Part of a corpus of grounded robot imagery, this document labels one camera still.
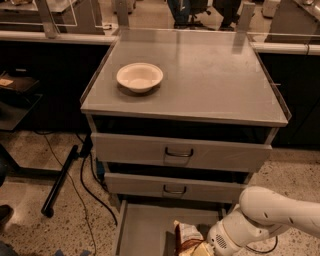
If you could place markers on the top grey drawer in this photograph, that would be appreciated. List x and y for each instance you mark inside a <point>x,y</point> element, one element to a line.
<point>186,153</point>

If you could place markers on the dark side table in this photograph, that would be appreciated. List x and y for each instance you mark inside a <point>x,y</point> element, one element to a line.
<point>17,98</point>

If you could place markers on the middle grey drawer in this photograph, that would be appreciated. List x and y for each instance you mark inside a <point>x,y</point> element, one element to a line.
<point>174,188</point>

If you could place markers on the black office chair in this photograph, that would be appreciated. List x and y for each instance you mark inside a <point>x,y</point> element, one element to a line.
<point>184,13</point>

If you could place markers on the black table leg bar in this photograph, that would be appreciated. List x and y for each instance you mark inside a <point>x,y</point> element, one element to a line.
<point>48,207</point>

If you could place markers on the grey drawer cabinet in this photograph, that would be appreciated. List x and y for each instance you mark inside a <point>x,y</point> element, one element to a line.
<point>213,88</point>

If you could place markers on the bottom grey drawer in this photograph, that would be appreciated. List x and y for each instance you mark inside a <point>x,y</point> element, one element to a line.
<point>146,225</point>

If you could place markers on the brown chip bag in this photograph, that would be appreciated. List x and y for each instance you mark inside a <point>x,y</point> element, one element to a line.
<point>187,237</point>

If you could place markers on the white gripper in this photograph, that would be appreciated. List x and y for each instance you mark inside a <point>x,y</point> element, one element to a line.
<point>218,239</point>

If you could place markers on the white paper bowl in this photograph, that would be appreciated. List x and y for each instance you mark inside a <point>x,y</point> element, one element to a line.
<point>139,77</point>

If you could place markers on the dark shoe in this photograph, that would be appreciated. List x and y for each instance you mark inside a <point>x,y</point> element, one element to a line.
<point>6,213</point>

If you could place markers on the person legs in background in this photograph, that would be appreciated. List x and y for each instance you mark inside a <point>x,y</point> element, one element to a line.
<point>228,9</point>

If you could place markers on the grey drawer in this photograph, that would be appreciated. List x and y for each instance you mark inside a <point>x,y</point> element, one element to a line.
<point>146,225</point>
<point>174,188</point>
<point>186,153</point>

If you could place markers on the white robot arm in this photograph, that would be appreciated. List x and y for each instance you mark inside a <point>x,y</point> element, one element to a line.
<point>260,214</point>

